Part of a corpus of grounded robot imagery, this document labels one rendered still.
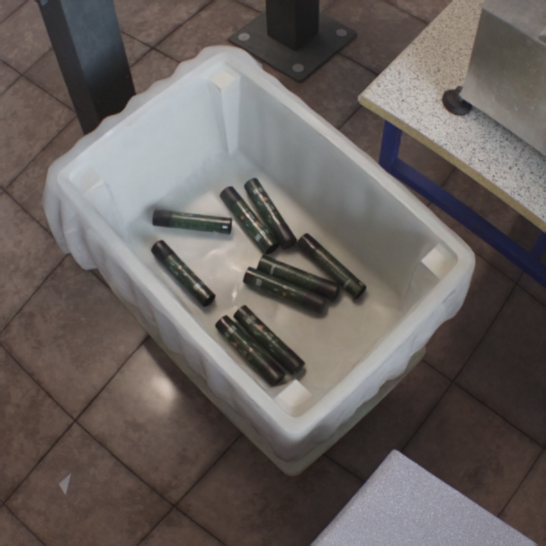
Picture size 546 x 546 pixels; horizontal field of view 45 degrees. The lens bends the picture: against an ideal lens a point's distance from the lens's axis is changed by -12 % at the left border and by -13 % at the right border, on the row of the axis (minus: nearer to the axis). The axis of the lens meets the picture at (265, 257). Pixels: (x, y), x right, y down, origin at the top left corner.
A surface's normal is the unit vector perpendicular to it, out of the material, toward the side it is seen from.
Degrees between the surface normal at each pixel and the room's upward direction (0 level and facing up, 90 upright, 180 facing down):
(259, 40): 0
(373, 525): 0
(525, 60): 90
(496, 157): 0
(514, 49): 90
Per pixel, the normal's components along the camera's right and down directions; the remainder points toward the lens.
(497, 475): -0.04, -0.43
